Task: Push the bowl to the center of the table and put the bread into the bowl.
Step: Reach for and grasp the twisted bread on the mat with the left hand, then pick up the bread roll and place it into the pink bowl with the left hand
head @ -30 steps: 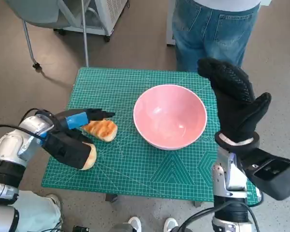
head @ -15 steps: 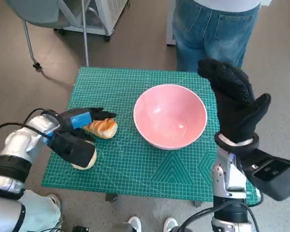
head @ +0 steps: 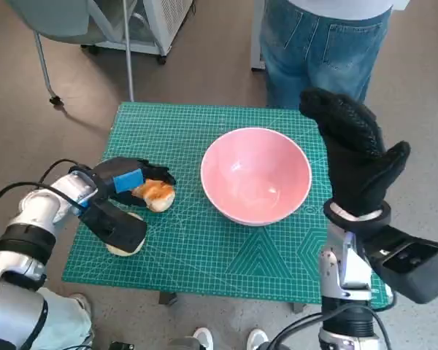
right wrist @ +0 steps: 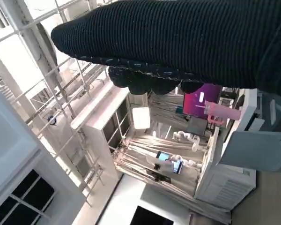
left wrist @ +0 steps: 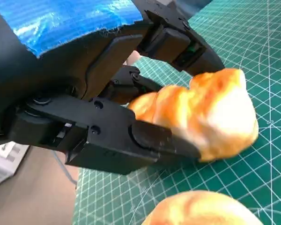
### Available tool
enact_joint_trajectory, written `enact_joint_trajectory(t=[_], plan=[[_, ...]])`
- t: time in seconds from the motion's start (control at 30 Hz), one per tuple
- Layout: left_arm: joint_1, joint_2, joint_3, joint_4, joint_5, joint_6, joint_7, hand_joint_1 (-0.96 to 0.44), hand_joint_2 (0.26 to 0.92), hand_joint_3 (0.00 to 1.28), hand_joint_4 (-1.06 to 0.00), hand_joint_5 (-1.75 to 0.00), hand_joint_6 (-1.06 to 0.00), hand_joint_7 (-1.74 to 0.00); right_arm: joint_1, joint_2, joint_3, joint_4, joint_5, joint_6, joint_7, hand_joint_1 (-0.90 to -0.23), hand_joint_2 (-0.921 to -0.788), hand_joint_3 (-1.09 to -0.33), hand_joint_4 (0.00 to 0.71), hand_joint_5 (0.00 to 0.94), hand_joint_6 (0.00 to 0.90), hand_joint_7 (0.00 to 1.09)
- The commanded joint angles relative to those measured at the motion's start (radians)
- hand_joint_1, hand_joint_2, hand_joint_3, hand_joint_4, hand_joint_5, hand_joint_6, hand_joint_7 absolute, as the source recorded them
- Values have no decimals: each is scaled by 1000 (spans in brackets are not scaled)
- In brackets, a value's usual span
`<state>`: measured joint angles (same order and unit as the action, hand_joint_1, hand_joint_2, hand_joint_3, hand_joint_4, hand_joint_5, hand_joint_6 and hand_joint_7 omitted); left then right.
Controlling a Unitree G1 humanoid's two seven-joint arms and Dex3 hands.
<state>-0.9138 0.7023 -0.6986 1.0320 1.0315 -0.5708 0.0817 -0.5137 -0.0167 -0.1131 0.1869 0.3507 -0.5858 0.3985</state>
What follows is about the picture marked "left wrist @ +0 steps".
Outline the pink bowl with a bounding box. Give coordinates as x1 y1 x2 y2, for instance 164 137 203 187
126 50 141 68

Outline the round toy bread bun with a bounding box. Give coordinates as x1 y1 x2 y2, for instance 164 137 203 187
140 190 264 225

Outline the long striped toy bread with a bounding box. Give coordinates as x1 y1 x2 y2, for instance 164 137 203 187
127 67 259 163

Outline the white printed box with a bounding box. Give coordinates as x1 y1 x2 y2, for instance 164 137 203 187
0 142 30 188

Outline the black left hand blue tape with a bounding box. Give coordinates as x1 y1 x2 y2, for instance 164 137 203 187
0 0 225 175

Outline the thin blue cable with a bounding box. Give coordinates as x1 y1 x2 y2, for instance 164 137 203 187
52 150 77 186

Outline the green cutting mat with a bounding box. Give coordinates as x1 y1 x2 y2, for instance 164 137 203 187
71 0 281 225

